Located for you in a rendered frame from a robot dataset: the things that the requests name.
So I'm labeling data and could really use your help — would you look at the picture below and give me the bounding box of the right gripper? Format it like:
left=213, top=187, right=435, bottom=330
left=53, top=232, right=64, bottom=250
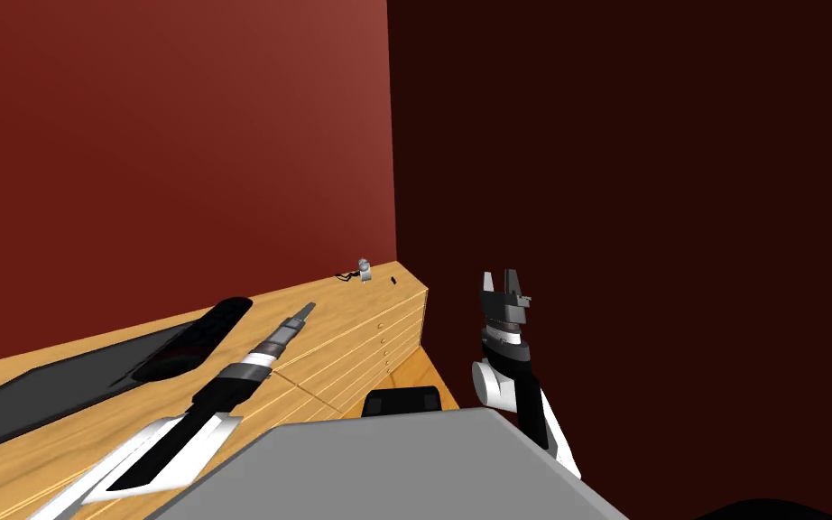
left=480, top=268, right=532, bottom=330

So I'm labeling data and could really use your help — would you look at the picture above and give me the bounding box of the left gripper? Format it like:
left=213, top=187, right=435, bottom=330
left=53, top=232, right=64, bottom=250
left=268, top=302, right=318, bottom=350

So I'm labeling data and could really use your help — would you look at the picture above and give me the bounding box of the wooden dresser with drawers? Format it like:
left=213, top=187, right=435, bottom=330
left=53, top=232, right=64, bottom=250
left=0, top=260, right=460, bottom=520

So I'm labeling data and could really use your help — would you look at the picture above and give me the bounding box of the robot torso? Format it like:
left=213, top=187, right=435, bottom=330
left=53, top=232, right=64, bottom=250
left=144, top=385, right=630, bottom=520

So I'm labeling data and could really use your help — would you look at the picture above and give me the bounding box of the dark grey flat mat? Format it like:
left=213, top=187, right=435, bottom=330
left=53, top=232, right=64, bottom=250
left=0, top=317, right=204, bottom=464

